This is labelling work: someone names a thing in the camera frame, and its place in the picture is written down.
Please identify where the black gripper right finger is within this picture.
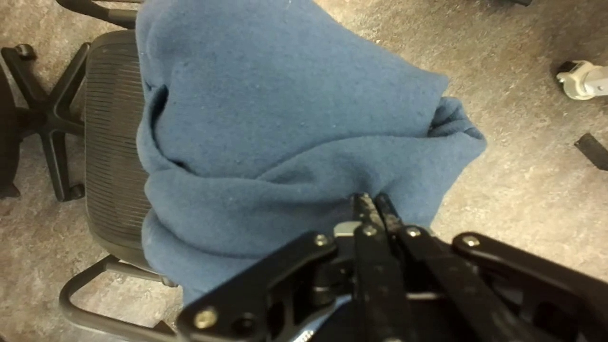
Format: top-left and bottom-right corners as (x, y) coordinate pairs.
(375, 195), (608, 342)

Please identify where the orange black office chair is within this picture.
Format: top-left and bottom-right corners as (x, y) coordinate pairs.
(0, 43), (92, 201)

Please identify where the blue hoodie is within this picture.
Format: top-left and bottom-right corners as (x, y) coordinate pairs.
(136, 0), (487, 300)

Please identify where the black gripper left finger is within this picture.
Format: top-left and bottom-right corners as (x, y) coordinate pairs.
(175, 220), (365, 342)

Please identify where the black mesh chair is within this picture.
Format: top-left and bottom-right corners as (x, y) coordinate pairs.
(58, 0), (177, 342)

